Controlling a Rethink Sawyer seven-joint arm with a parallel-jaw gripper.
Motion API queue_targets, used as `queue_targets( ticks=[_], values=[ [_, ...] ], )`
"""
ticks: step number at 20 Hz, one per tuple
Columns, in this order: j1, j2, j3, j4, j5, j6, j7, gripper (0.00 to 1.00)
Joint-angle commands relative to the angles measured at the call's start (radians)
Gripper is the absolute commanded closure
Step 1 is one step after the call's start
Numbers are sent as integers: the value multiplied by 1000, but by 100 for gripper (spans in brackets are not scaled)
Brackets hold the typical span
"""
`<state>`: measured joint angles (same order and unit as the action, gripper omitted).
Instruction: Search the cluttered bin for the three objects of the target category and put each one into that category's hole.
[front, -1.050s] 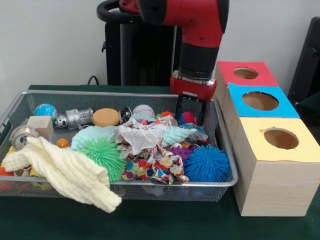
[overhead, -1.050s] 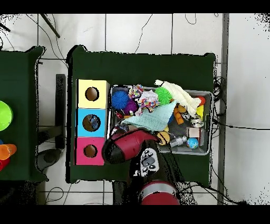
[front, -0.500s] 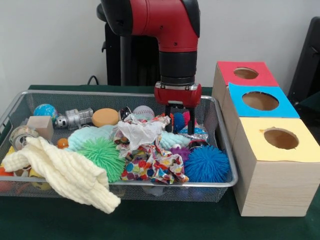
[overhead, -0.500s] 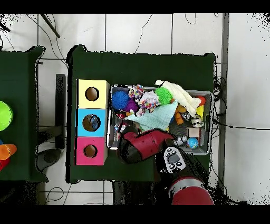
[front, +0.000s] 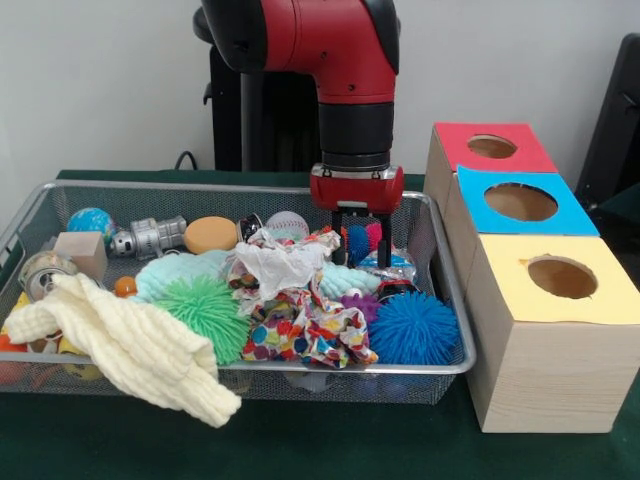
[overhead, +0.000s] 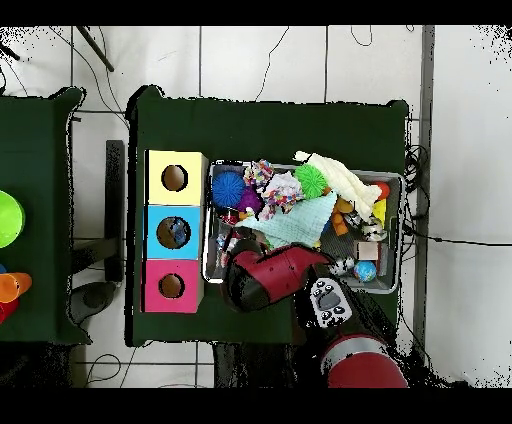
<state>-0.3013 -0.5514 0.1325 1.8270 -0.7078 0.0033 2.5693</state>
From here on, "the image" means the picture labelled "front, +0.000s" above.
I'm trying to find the small blue globe ball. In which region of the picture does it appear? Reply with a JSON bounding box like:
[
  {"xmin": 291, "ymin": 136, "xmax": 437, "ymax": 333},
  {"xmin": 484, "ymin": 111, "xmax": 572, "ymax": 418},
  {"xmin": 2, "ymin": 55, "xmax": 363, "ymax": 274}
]
[{"xmin": 67, "ymin": 207, "xmax": 117, "ymax": 248}]

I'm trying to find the mint green cloth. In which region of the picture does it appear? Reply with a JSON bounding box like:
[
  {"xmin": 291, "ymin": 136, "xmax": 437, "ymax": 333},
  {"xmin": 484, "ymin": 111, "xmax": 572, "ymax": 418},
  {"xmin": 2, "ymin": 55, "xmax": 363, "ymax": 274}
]
[{"xmin": 135, "ymin": 250, "xmax": 383, "ymax": 303}]

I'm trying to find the pale pink ball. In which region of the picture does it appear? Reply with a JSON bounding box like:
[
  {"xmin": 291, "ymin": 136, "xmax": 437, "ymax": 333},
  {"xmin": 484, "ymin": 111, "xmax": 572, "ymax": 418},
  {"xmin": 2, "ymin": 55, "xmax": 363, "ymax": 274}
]
[{"xmin": 266, "ymin": 211, "xmax": 312, "ymax": 242}]

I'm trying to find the tan round bun toy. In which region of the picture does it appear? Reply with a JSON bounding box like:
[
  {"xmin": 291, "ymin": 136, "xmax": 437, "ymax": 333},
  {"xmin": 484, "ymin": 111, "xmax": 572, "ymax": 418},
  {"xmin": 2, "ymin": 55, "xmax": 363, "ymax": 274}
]
[{"xmin": 185, "ymin": 216, "xmax": 242, "ymax": 255}]

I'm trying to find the crushed silver can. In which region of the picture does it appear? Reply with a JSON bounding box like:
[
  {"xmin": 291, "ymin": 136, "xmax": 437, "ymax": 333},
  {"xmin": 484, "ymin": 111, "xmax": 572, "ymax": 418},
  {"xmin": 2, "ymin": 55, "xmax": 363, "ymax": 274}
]
[{"xmin": 238, "ymin": 213, "xmax": 265, "ymax": 243}]

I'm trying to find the pale yellow cloth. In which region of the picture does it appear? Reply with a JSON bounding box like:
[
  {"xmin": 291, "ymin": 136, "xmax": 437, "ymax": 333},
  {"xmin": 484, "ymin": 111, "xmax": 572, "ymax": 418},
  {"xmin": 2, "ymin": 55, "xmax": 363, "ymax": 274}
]
[{"xmin": 3, "ymin": 273, "xmax": 242, "ymax": 429}]

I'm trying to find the wooden box with three holes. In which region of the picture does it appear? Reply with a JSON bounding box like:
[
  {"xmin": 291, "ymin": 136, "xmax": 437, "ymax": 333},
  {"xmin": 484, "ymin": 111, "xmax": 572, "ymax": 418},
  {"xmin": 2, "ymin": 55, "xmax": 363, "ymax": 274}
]
[{"xmin": 423, "ymin": 122, "xmax": 640, "ymax": 434}]

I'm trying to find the shallow clear mesh bin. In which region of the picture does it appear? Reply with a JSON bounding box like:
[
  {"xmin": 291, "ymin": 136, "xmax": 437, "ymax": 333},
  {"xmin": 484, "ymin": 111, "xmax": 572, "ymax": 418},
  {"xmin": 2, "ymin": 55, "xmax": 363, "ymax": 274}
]
[{"xmin": 0, "ymin": 180, "xmax": 476, "ymax": 404}]

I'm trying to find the blue spiky ball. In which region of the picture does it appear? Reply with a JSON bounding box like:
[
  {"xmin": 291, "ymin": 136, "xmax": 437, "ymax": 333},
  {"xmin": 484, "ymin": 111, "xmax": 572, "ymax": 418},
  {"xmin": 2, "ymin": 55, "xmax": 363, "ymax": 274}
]
[{"xmin": 370, "ymin": 291, "xmax": 462, "ymax": 366}]

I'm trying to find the colourful patterned cloth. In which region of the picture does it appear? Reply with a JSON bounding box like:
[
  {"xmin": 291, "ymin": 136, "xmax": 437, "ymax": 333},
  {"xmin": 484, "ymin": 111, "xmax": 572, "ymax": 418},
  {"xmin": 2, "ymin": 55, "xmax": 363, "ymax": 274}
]
[
  {"xmin": 243, "ymin": 290, "xmax": 379, "ymax": 369},
  {"xmin": 230, "ymin": 228, "xmax": 343, "ymax": 303}
]

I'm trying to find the purple spiky ball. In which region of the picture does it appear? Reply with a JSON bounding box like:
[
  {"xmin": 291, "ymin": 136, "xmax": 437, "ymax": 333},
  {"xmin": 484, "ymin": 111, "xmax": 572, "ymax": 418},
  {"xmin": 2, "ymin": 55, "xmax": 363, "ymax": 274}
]
[{"xmin": 342, "ymin": 292, "xmax": 383, "ymax": 326}]

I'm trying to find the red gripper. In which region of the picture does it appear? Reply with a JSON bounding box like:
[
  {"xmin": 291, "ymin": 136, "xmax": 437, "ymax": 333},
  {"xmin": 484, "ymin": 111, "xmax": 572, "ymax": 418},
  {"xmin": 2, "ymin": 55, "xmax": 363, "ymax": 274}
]
[{"xmin": 309, "ymin": 165, "xmax": 406, "ymax": 271}]

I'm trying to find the green spiky ball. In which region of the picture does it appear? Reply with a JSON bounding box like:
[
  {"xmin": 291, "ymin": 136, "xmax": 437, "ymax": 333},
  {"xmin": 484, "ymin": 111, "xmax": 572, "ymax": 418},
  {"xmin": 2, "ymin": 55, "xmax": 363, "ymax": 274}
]
[{"xmin": 155, "ymin": 277, "xmax": 251, "ymax": 366}]

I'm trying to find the small wooden cube block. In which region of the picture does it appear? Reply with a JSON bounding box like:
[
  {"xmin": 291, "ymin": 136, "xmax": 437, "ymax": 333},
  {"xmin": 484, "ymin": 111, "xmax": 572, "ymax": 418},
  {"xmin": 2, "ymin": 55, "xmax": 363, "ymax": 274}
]
[{"xmin": 53, "ymin": 232, "xmax": 108, "ymax": 283}]

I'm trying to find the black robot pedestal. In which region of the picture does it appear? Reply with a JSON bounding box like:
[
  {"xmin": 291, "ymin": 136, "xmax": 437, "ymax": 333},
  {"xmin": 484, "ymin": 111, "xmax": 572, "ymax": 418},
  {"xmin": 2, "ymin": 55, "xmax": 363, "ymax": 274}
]
[{"xmin": 205, "ymin": 40, "xmax": 331, "ymax": 174}]

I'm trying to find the round silver tin can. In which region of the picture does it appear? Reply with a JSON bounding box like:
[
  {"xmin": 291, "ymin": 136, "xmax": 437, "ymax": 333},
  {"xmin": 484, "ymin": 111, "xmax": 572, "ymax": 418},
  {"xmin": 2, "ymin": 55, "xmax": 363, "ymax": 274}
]
[{"xmin": 18, "ymin": 252, "xmax": 79, "ymax": 301}]

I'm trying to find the crushed clear water bottle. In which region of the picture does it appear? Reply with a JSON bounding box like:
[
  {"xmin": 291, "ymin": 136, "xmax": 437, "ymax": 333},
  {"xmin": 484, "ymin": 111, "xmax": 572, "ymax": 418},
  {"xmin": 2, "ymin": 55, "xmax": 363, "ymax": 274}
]
[{"xmin": 355, "ymin": 250, "xmax": 417, "ymax": 286}]

